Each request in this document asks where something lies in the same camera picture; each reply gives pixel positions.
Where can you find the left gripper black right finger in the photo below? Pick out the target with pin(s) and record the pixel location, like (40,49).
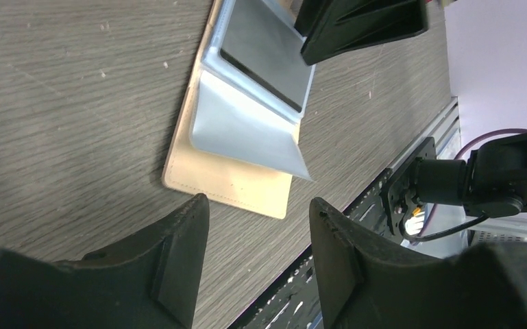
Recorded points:
(483,287)

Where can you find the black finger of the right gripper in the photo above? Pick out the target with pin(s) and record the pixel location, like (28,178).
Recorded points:
(334,27)

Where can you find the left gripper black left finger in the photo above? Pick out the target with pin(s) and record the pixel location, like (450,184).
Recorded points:
(149,279)

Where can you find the beige leather card holder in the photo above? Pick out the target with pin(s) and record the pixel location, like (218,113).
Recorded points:
(234,141)

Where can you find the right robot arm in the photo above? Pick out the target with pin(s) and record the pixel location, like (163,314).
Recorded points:
(491,183)

